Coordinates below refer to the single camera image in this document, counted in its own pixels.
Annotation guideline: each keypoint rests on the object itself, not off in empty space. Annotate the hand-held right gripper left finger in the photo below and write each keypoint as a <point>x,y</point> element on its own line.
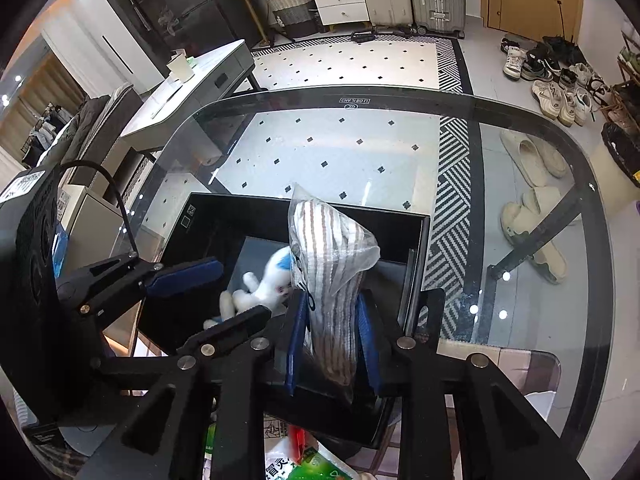
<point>296,345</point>

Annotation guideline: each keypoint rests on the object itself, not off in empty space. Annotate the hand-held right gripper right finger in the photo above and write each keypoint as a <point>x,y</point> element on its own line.
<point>371,355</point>

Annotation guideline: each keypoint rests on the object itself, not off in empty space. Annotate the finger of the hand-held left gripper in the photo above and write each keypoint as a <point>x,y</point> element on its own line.
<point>185,275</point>
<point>235,323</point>

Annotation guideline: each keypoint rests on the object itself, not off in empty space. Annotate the black cardboard box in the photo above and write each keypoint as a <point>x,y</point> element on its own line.
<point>210,230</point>

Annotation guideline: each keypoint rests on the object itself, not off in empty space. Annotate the white plush toy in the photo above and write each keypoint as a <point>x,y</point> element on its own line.
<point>270,285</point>

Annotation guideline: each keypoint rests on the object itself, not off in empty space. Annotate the striped cloth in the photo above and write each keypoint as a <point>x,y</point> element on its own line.
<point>325,280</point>

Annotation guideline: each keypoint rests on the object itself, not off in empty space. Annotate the green white packet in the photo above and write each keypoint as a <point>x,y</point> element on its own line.
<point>320,467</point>

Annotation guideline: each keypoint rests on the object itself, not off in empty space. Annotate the grey cabinet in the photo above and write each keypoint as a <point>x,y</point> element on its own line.
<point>95,225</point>

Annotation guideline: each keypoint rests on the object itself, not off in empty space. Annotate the grey mattress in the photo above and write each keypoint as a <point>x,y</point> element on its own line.
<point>85,130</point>

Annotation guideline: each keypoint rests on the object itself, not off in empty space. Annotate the white desk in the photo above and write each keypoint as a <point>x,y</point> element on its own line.
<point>200,80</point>

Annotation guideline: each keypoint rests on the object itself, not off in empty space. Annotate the beige slipper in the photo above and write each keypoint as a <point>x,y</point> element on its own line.
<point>547,200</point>
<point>520,222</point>
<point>552,155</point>
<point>522,157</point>

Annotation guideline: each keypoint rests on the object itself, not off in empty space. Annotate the black table leg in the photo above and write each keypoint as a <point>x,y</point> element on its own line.
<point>540,241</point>

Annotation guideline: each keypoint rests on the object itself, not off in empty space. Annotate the white container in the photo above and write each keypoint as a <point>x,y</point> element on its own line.
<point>180,67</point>

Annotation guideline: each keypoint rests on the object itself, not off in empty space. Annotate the white cabinet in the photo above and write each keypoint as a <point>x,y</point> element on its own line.
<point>100,45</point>

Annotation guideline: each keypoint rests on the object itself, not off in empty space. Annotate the dark glass refrigerator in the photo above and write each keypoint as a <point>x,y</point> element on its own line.
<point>165,5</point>

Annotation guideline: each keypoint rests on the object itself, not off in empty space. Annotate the wicker basket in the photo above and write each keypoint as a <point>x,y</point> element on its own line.
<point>292,10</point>

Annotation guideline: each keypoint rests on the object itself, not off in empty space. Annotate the black trash bin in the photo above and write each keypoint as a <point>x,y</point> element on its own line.
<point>620,155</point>

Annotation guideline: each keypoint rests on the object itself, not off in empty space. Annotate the pile of shoes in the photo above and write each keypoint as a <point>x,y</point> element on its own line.
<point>550,90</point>

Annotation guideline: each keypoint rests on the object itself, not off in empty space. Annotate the black umbrella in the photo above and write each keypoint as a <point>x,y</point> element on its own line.
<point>562,45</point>

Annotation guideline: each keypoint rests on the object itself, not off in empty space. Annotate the wooden shoe rack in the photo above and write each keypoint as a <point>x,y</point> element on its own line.
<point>627,95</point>

